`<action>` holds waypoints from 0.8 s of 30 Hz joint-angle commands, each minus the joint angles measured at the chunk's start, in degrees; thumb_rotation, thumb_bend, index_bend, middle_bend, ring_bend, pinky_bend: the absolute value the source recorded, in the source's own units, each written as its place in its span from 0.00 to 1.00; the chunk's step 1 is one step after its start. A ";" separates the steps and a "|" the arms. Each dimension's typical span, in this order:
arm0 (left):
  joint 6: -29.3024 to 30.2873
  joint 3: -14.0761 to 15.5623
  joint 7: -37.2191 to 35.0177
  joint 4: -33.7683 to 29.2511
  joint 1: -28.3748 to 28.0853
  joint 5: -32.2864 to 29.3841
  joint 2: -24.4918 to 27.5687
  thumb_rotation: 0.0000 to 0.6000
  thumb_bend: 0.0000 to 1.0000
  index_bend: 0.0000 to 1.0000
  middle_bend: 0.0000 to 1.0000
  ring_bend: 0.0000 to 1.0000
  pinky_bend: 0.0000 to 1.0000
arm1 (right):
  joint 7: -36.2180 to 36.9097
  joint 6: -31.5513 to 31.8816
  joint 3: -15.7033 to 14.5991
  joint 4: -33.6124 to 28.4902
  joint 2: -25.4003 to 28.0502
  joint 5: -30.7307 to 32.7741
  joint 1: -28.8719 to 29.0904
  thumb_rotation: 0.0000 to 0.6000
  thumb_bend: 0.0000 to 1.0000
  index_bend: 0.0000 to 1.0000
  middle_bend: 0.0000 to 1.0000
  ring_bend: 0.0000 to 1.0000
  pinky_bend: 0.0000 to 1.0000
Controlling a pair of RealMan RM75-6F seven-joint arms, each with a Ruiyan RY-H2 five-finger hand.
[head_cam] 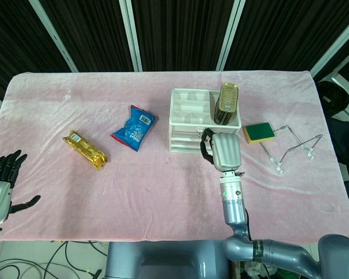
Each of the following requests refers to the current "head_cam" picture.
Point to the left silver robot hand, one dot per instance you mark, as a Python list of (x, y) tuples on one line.
[(0, 186)]

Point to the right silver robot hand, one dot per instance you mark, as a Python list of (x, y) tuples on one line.
[(225, 152)]

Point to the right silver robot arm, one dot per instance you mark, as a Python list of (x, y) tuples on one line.
[(250, 229)]

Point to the white plastic drawer organizer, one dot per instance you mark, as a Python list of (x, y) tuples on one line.
[(202, 122)]

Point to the green yellow sponge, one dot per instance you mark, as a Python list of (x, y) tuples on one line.
[(259, 132)]

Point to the gold rectangular tin can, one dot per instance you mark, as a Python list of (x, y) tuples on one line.
[(227, 104)]

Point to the pink table cloth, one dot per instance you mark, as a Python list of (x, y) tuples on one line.
[(168, 162)]

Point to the gold wrapped biscuit pack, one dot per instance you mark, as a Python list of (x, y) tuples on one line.
[(85, 149)]

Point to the blue snack bag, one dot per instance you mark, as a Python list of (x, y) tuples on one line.
[(135, 128)]

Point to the black office chair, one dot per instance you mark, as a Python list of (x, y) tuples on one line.
[(333, 97)]

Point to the grey robot torso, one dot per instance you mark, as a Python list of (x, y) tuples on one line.
[(163, 260)]

